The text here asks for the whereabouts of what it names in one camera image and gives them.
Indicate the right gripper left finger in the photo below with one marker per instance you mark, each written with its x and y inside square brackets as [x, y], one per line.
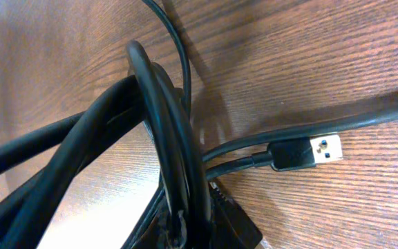
[153, 229]

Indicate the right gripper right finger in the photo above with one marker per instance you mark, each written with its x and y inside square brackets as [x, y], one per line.
[233, 228]

